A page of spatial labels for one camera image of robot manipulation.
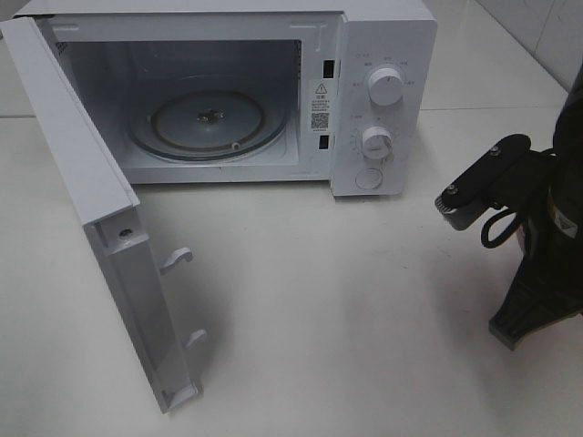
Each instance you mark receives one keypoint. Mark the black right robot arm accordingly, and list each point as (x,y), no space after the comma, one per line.
(567,138)

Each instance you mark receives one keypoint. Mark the round white door button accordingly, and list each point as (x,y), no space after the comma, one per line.
(369,178)

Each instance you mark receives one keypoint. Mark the white microwave oven body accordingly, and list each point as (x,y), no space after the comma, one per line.
(109,49)

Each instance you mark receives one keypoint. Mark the white warning label sticker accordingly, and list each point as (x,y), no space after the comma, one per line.
(320,105)

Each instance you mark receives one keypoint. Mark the glass microwave turntable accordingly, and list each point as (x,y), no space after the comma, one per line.
(209,118)

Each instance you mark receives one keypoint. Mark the white microwave door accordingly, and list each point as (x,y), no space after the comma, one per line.
(107,207)

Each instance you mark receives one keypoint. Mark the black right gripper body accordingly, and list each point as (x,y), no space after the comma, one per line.
(548,285)

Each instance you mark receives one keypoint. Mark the lower white timer knob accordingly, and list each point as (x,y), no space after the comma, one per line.
(377,143)

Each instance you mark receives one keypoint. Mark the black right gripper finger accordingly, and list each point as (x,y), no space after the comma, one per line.
(512,332)

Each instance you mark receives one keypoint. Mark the upper white power knob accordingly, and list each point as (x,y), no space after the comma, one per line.
(385,86)

